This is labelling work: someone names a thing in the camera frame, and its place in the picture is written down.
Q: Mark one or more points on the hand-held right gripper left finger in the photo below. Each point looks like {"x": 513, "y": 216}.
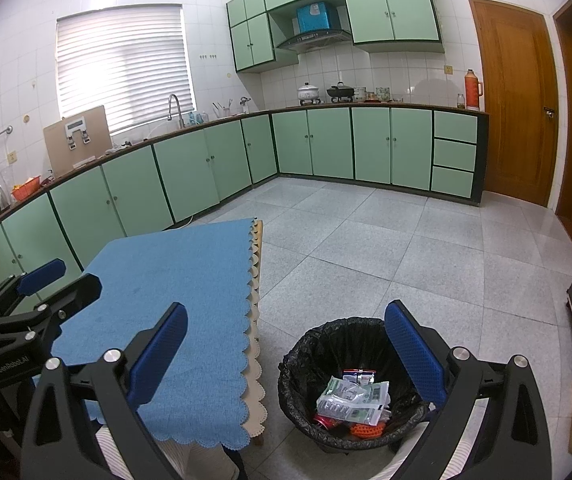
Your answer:
{"x": 160, "y": 355}

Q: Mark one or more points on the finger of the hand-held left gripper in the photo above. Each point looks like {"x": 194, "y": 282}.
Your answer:
{"x": 40, "y": 272}
{"x": 78, "y": 292}

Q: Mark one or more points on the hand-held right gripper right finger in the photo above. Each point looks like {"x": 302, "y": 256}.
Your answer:
{"x": 416, "y": 355}

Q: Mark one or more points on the green white packet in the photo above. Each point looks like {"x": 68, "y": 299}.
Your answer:
{"x": 356, "y": 400}

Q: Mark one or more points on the wide orange foam net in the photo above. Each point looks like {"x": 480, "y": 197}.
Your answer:
{"x": 366, "y": 429}

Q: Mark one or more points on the black trash bin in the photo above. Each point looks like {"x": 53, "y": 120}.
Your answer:
{"x": 316, "y": 350}

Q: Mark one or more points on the crushed red can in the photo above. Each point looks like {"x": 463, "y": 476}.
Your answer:
{"x": 326, "y": 421}

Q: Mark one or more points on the orange plastic basket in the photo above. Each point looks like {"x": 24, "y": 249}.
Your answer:
{"x": 28, "y": 189}

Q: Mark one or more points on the blue scalloped tablecloth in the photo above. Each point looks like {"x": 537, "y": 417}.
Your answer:
{"x": 175, "y": 270}

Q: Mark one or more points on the beige scalloped tablecloth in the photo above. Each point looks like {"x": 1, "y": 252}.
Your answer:
{"x": 255, "y": 340}

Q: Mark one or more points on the clear plastic pitcher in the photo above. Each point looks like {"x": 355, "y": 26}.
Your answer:
{"x": 3, "y": 180}

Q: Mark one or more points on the person's striped clothing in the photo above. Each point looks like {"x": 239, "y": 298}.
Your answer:
{"x": 190, "y": 460}

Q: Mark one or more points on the wooden board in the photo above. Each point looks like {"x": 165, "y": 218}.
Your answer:
{"x": 55, "y": 152}

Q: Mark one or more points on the steel kitchen faucet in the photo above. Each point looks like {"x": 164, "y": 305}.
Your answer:
{"x": 171, "y": 105}

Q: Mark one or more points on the white window blind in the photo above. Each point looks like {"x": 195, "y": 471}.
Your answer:
{"x": 120, "y": 60}

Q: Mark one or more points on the utensil holder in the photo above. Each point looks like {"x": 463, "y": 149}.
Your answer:
{"x": 221, "y": 111}

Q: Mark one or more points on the green lower kitchen cabinets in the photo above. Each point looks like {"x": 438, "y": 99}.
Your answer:
{"x": 316, "y": 140}

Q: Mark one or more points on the green kitchen cabinets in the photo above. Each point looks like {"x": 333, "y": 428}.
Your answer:
{"x": 391, "y": 10}
{"x": 316, "y": 140}

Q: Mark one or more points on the small glass jar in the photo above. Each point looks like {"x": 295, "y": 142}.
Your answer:
{"x": 460, "y": 101}

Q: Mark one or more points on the clear glass container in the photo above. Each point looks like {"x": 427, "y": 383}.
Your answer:
{"x": 361, "y": 94}
{"x": 383, "y": 94}

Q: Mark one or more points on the orange thermos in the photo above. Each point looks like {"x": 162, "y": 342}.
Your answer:
{"x": 473, "y": 91}

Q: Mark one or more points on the black wok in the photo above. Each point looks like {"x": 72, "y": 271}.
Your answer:
{"x": 341, "y": 92}

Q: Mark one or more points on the white cooking pot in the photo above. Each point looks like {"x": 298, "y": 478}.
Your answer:
{"x": 309, "y": 94}

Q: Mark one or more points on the range hood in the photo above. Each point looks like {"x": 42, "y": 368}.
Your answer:
{"x": 313, "y": 39}

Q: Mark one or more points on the green upper kitchen cabinets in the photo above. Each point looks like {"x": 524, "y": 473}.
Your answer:
{"x": 391, "y": 10}

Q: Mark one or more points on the blue box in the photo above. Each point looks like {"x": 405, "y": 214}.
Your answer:
{"x": 315, "y": 17}

